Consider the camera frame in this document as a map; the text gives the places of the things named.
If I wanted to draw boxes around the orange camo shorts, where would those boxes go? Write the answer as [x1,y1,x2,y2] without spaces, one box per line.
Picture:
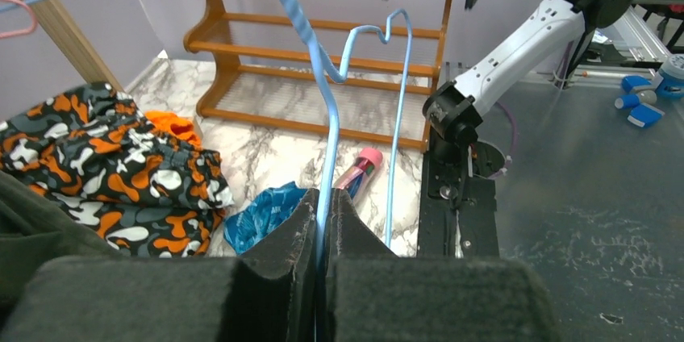
[1,82,233,258]

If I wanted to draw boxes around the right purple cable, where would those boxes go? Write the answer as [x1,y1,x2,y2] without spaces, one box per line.
[489,102,520,177]

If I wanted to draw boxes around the blue patterned shorts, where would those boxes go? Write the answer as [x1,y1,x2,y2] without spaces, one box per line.
[223,181,307,255]

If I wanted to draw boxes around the wooden drying rack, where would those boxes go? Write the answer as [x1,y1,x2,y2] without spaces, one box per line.
[183,0,453,152]

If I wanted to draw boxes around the dark green shorts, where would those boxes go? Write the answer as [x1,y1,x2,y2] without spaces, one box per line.
[1,172,122,323]

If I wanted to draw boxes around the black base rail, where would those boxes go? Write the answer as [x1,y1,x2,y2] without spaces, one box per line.
[416,129,507,257]

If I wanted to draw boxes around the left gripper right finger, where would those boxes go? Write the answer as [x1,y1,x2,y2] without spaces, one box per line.
[324,190,561,341]

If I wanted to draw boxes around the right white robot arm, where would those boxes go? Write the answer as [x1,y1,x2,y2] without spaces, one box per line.
[423,0,634,148]

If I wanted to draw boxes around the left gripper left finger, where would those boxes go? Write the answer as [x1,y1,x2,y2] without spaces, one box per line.
[1,189,319,341]

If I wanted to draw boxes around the pink capped pencil tube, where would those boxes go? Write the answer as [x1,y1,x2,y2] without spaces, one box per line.
[333,148,383,204]

